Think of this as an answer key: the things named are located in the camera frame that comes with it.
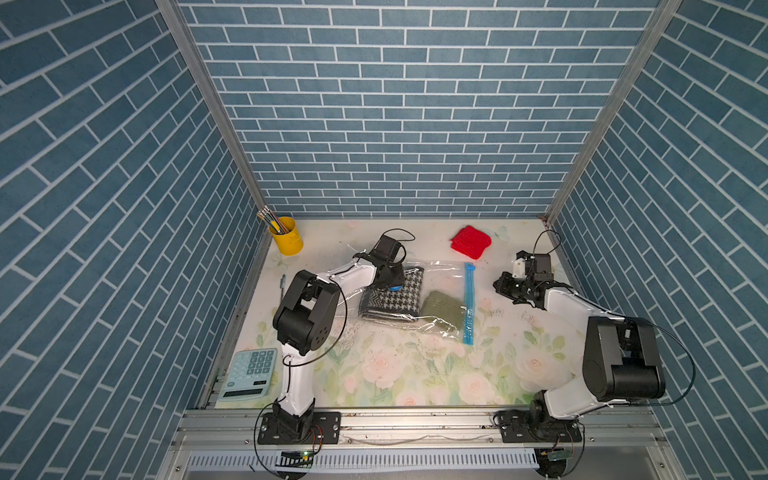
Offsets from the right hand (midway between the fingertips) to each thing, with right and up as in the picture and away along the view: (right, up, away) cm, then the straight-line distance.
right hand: (497, 283), depth 95 cm
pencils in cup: (-76, +21, +7) cm, 79 cm away
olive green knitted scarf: (-17, -7, -4) cm, 19 cm away
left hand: (-29, 0, +4) cm, 29 cm away
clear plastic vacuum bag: (-16, +1, +10) cm, 18 cm away
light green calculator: (-72, -23, -14) cm, 77 cm away
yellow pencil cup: (-72, +12, +11) cm, 73 cm away
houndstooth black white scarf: (-30, -6, -3) cm, 31 cm away
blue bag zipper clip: (-6, +4, +9) cm, 12 cm away
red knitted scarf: (-5, +13, +15) cm, 20 cm away
